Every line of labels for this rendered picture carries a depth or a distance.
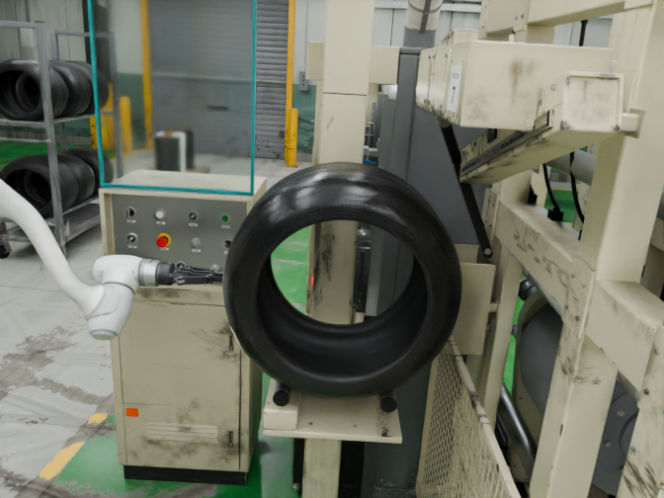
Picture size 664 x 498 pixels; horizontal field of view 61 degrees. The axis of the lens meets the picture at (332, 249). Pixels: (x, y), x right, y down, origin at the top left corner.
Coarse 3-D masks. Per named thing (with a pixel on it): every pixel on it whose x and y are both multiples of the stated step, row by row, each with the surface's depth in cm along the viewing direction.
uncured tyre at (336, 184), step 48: (288, 192) 130; (336, 192) 127; (384, 192) 128; (240, 240) 132; (432, 240) 129; (240, 288) 133; (432, 288) 132; (240, 336) 139; (288, 336) 165; (336, 336) 168; (384, 336) 166; (432, 336) 136; (288, 384) 143; (336, 384) 140; (384, 384) 141
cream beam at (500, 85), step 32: (448, 64) 111; (480, 64) 95; (512, 64) 95; (544, 64) 95; (576, 64) 95; (608, 64) 95; (416, 96) 153; (448, 96) 109; (480, 96) 97; (512, 96) 97; (512, 128) 99
